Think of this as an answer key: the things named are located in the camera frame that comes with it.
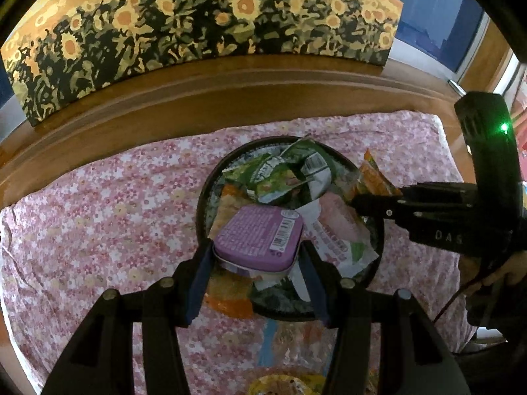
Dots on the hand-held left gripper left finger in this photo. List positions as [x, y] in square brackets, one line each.
[196, 292]

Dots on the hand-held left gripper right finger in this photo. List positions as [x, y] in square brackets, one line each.
[317, 292]

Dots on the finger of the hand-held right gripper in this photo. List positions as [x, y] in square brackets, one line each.
[436, 192]
[378, 205]

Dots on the orange snack packet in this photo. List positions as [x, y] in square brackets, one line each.
[376, 181]

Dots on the blue patterned ceramic plate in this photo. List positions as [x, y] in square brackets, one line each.
[280, 300]

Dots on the pink white snack packet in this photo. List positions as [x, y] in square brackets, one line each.
[337, 230]

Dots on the clear blue-edged snack packet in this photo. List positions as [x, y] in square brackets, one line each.
[288, 345]

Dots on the purple tin box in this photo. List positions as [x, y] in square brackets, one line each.
[255, 238]

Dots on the dark green snack packet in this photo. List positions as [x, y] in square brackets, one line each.
[313, 160]

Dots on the yellow snack packet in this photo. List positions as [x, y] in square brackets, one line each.
[284, 384]

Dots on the light green snack packet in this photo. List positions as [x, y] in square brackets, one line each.
[271, 183]

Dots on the person's right hand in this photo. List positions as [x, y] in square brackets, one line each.
[512, 269]

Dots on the pink floral blanket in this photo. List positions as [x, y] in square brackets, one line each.
[103, 222]

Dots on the sunflower field painting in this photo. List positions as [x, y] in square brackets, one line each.
[185, 16]

